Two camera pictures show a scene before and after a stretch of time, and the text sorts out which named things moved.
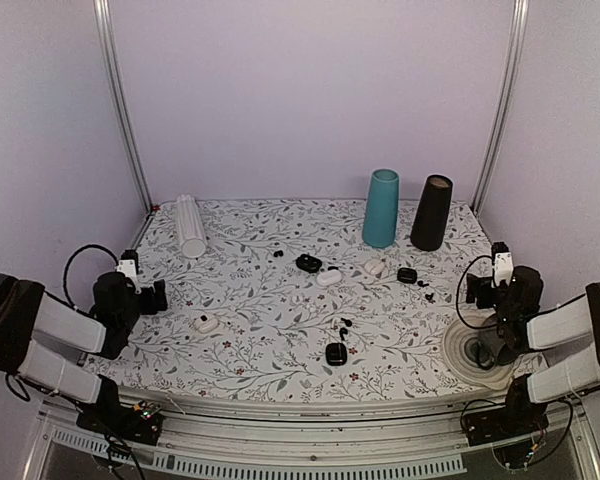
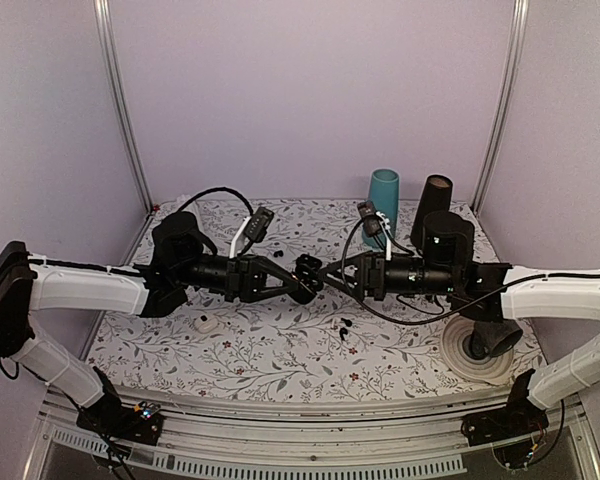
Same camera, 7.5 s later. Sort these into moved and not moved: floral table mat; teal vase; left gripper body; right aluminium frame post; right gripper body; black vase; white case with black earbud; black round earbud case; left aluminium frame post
Moved: black round earbud case; left gripper body; right gripper body
Not moved: teal vase; right aluminium frame post; left aluminium frame post; white case with black earbud; black vase; floral table mat
